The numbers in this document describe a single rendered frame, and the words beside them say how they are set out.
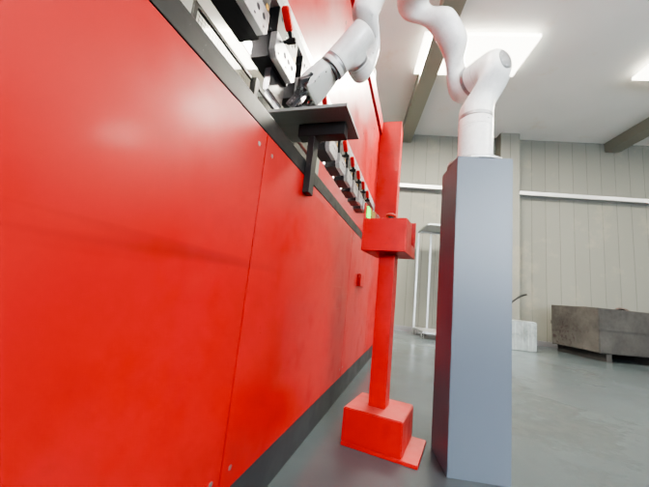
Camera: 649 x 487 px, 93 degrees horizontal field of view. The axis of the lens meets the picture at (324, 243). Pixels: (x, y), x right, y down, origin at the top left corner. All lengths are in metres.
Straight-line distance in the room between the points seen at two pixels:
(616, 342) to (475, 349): 4.29
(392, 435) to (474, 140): 1.03
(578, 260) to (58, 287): 6.36
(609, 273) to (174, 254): 6.51
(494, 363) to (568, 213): 5.50
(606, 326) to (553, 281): 1.23
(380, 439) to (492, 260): 0.67
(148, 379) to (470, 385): 0.89
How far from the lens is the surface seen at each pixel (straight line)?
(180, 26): 0.56
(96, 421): 0.47
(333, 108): 0.91
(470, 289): 1.09
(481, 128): 1.29
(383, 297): 1.16
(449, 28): 1.42
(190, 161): 0.51
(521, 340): 4.92
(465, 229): 1.11
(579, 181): 6.77
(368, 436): 1.18
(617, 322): 5.34
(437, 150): 6.03
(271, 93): 1.10
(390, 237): 1.10
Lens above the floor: 0.50
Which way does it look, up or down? 9 degrees up
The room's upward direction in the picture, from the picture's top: 6 degrees clockwise
